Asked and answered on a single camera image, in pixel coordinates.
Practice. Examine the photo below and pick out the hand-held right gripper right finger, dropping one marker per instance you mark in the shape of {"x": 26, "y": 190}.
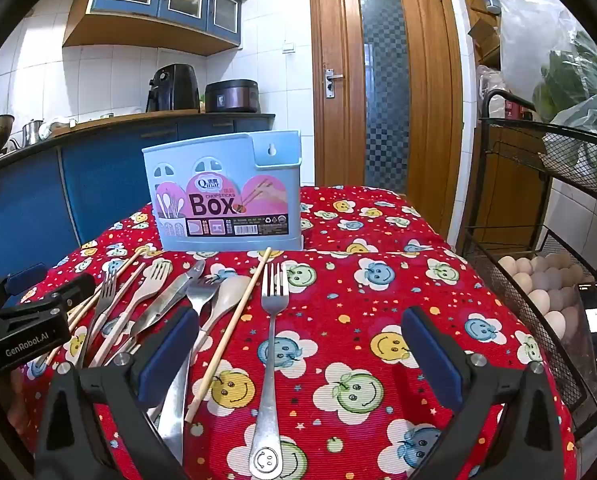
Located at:
{"x": 434, "y": 355}

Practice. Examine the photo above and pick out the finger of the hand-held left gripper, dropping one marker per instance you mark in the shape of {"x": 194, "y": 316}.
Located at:
{"x": 26, "y": 279}
{"x": 73, "y": 287}

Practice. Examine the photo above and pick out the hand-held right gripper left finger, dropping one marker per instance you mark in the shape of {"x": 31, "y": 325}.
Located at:
{"x": 168, "y": 352}

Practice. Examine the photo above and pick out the steel table knife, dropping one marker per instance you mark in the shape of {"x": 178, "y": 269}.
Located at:
{"x": 171, "y": 295}

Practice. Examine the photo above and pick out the light blue utensil box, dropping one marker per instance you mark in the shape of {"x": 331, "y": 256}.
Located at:
{"x": 223, "y": 180}

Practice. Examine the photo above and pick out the person's left hand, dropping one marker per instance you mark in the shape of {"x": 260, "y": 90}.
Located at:
{"x": 17, "y": 397}

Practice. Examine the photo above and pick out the red smiley flower tablecloth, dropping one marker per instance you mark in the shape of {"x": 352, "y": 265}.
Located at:
{"x": 358, "y": 310}

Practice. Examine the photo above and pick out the blue kitchen counter cabinet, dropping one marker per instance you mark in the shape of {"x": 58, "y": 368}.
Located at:
{"x": 98, "y": 185}

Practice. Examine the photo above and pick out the pile of eggs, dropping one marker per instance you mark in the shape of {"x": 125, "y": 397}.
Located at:
{"x": 538, "y": 285}

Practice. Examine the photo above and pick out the steel pot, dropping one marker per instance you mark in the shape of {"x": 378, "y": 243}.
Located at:
{"x": 31, "y": 132}

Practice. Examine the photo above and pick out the white bowl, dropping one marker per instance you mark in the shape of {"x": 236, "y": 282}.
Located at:
{"x": 61, "y": 127}

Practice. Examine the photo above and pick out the black air fryer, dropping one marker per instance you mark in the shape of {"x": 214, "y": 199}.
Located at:
{"x": 174, "y": 87}

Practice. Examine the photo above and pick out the wooden door with glass panel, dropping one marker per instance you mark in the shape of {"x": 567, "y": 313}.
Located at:
{"x": 428, "y": 110}

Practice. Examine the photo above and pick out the dark rice cooker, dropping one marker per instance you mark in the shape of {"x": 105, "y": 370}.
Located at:
{"x": 232, "y": 96}

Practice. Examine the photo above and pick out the plastic bag of green vegetables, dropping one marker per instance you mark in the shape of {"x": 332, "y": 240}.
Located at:
{"x": 578, "y": 90}

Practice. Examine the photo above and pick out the white plastic bag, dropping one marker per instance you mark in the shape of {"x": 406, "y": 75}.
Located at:
{"x": 533, "y": 35}

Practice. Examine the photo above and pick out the blue glass-front wall cabinet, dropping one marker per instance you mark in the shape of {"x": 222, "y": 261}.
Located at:
{"x": 128, "y": 25}

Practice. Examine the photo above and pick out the white wall switch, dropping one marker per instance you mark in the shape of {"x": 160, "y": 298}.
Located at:
{"x": 289, "y": 48}

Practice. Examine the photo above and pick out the wooden wall shelf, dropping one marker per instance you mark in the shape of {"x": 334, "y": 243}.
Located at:
{"x": 483, "y": 20}

